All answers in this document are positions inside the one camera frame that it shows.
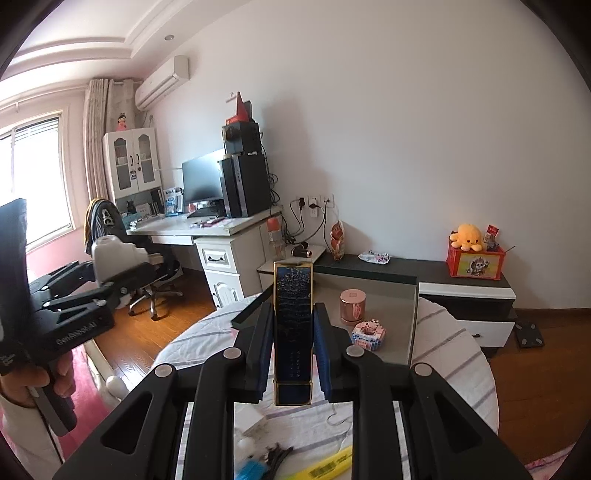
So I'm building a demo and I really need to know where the orange snack bag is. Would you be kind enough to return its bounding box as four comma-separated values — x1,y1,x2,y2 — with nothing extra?
329,220,347,262

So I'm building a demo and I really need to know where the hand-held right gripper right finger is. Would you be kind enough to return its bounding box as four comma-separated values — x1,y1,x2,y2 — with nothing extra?
313,306,534,480

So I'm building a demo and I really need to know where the white air conditioner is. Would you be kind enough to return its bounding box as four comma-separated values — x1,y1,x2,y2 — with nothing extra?
135,55,190,112

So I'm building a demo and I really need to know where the black computer tower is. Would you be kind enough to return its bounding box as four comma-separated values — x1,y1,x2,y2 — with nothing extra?
218,152,271,219

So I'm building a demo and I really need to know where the black office chair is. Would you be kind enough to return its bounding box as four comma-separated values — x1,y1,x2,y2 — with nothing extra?
84,198,184,320

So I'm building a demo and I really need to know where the person's left hand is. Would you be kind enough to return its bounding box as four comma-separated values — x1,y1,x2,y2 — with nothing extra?
0,354,75,409

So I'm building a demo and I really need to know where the white glass-door cabinet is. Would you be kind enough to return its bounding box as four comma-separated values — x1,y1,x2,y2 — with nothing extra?
102,126,163,214

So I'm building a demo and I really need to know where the black speaker box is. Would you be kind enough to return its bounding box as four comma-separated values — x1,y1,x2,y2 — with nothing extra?
221,120,260,156

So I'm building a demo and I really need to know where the white side table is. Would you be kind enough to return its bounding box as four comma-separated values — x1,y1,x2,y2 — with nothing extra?
257,243,327,278

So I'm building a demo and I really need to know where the red gift box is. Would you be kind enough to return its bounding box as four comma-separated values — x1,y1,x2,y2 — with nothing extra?
224,91,254,126

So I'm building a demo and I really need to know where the white desk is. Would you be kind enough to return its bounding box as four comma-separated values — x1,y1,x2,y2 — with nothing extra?
126,207,284,311

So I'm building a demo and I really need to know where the white bed frame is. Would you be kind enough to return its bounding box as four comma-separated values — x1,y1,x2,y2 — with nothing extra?
87,340,126,398

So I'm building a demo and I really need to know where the yellow highlighter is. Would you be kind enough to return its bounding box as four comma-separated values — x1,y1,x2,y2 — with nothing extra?
281,445,354,480

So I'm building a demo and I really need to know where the black computer monitor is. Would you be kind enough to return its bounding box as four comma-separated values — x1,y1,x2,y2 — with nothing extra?
181,148,227,207

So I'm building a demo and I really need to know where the red-capped water bottle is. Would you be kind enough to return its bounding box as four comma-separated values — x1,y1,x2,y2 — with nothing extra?
266,216,287,260

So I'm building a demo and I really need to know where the black floor scale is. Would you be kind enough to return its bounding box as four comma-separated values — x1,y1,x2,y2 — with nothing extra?
516,320,546,350

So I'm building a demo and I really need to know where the bundle of black sticks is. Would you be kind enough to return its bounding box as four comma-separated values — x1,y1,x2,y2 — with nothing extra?
256,443,294,476

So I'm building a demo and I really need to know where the striped white table cover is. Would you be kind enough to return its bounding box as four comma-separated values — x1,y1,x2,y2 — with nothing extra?
152,295,500,480

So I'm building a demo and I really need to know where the orange plush octopus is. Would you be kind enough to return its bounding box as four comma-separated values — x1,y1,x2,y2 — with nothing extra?
450,223,486,253

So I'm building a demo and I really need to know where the white plastic device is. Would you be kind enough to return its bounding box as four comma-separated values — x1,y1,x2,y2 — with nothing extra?
91,235,149,283

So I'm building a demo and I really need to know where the pink block toy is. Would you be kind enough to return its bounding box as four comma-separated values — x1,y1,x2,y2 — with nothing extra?
352,320,385,352

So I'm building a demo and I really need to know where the grey jacket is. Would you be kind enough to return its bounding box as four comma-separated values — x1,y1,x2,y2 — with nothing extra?
85,198,128,256

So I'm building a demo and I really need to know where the beige curtain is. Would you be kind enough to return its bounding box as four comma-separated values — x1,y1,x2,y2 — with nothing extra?
83,78,140,206

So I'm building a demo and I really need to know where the rose gold tin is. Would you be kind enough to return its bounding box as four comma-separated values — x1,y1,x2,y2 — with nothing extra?
340,288,368,326

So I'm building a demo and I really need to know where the window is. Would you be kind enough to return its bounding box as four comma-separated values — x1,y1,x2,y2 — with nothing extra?
0,111,75,252

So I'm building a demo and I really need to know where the pink box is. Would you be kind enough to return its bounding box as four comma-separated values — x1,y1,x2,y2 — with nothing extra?
231,272,419,370

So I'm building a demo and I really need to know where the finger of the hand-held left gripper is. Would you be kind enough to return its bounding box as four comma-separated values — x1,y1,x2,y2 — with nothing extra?
46,263,153,317
28,261,96,301

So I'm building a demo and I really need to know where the red printed box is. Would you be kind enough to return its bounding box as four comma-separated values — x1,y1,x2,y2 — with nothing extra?
446,242,505,280

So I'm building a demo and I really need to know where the black white TV stand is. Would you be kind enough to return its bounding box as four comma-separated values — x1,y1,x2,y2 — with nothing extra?
314,252,518,357

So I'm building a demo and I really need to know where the dark blue gold-edged case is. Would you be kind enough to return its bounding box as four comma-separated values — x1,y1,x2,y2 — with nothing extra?
273,261,315,407

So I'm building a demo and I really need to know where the black power cable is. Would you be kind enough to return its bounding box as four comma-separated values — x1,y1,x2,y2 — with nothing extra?
276,198,325,246

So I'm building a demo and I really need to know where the person's left forearm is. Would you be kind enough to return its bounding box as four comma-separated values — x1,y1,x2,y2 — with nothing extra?
0,392,65,480

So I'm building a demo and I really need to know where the blue plastic bar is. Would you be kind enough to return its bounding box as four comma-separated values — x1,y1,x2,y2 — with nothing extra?
233,459,271,480

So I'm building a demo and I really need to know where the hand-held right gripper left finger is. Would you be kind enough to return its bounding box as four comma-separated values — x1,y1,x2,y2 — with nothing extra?
51,302,275,480

